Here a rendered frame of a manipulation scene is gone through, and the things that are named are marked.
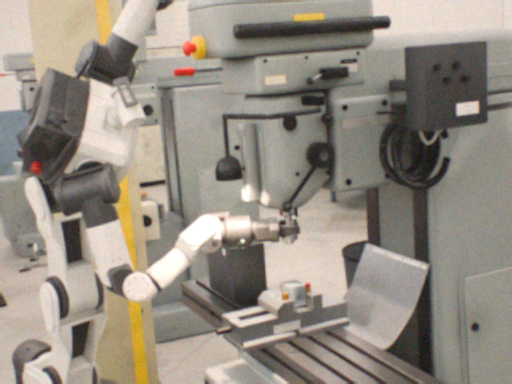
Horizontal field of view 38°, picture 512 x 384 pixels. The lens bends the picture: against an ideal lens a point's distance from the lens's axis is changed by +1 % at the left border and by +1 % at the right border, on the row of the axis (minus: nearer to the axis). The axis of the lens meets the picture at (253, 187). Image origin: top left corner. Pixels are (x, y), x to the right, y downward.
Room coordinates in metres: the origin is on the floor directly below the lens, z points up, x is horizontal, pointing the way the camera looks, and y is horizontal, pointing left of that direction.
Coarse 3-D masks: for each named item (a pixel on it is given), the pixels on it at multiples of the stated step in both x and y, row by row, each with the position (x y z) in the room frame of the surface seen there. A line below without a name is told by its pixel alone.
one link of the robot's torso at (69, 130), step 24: (48, 72) 2.08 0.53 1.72; (48, 96) 2.04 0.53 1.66; (72, 96) 2.07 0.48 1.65; (96, 96) 2.12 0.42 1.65; (48, 120) 1.99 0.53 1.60; (72, 120) 2.03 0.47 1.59; (96, 120) 2.07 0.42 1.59; (24, 144) 2.03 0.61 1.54; (48, 144) 2.03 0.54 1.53; (72, 144) 1.96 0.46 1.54; (96, 144) 2.02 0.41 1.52; (120, 144) 2.06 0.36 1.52; (24, 168) 2.12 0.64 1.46; (48, 168) 2.11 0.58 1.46; (72, 168) 2.04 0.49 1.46; (120, 168) 2.05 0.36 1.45
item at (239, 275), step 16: (208, 256) 2.50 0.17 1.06; (224, 256) 2.37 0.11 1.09; (240, 256) 2.33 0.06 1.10; (256, 256) 2.35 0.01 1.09; (224, 272) 2.38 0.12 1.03; (240, 272) 2.33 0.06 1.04; (256, 272) 2.35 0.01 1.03; (224, 288) 2.39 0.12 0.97; (240, 288) 2.33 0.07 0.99; (256, 288) 2.35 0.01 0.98
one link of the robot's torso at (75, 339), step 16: (96, 272) 2.38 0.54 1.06; (48, 288) 2.27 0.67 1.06; (48, 304) 2.26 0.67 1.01; (48, 320) 2.27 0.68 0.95; (64, 320) 2.32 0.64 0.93; (80, 320) 2.31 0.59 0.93; (96, 320) 2.34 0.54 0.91; (64, 336) 2.27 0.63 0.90; (80, 336) 2.37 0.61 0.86; (96, 336) 2.35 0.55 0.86; (64, 352) 2.31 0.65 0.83; (80, 352) 2.40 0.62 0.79; (48, 368) 2.38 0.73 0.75; (64, 368) 2.32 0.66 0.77; (80, 368) 2.36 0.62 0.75
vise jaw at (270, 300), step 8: (264, 296) 2.07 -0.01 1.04; (272, 296) 2.05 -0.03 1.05; (280, 296) 2.04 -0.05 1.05; (264, 304) 2.05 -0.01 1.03; (272, 304) 2.01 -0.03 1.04; (280, 304) 1.99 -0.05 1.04; (288, 304) 1.99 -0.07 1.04; (272, 312) 2.01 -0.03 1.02; (280, 312) 1.98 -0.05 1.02; (288, 312) 1.99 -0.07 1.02
